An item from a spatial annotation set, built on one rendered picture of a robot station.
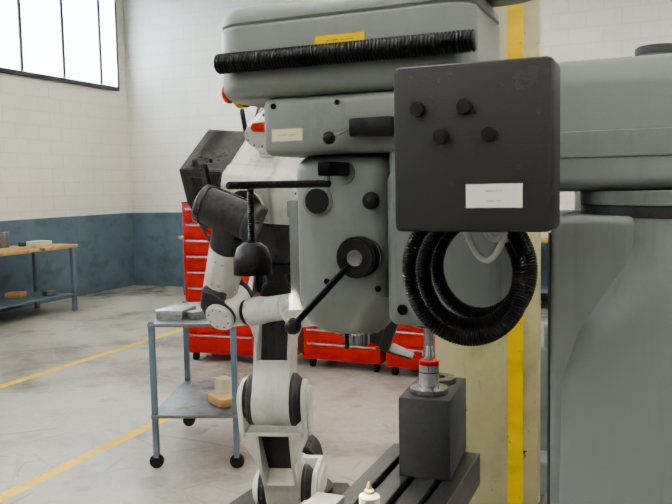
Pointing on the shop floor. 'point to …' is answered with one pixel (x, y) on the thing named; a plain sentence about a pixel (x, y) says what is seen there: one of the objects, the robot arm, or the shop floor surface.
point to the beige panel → (506, 350)
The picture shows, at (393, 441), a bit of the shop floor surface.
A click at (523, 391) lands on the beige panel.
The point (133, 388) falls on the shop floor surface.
